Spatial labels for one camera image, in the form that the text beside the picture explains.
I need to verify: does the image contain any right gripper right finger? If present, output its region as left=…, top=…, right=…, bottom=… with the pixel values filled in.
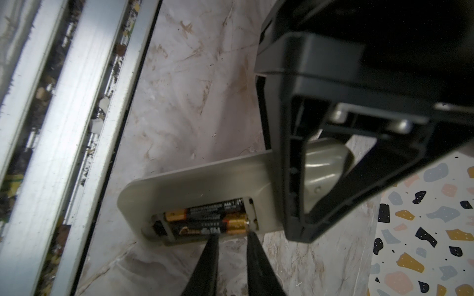
left=246, top=231, right=286, bottom=296

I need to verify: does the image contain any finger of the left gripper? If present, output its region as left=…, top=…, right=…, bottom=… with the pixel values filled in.
left=303, top=125, right=474, bottom=242
left=256, top=75, right=333, bottom=243

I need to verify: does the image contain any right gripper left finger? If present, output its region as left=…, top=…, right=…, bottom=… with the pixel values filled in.
left=181, top=234, right=219, bottom=296

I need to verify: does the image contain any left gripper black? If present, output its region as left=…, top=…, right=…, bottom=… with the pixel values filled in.
left=255, top=1, right=474, bottom=125

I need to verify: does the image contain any white remote control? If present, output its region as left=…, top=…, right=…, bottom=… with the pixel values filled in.
left=117, top=139, right=354, bottom=247

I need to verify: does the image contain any black gold AAA battery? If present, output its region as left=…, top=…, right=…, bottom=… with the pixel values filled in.
left=164, top=198, right=245, bottom=222

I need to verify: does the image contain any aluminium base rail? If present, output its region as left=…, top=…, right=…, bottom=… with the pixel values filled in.
left=1, top=1, right=160, bottom=296

